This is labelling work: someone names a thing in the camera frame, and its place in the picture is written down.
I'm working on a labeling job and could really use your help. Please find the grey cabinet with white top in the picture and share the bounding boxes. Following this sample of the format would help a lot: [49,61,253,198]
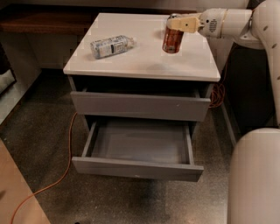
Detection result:
[62,12,221,138]

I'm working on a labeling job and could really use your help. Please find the dark cabinet on right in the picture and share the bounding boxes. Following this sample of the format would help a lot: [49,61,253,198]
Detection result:
[220,0,280,147]

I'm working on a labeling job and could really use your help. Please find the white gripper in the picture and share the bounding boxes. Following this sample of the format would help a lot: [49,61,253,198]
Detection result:
[167,9,228,39]

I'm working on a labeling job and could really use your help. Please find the brown wooden shelf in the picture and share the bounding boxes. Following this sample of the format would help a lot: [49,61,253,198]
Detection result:
[0,3,193,36]

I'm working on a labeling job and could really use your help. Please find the red coke can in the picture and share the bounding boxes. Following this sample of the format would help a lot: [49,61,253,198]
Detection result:
[162,25,184,53]

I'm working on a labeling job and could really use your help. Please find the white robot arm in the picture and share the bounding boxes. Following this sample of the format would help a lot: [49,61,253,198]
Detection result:
[166,0,280,224]

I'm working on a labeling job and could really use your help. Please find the dark framed object at left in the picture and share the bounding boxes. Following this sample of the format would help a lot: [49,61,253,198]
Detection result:
[0,43,17,96]

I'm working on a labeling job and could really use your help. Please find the grey drawer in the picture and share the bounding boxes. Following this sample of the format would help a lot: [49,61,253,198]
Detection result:
[70,91,210,122]
[72,118,204,182]

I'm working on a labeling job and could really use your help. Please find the grey top drawer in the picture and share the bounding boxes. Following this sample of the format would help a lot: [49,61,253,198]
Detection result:
[70,91,210,122]

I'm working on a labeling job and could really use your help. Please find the orange extension cable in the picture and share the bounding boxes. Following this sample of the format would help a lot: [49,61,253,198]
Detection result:
[10,43,231,224]

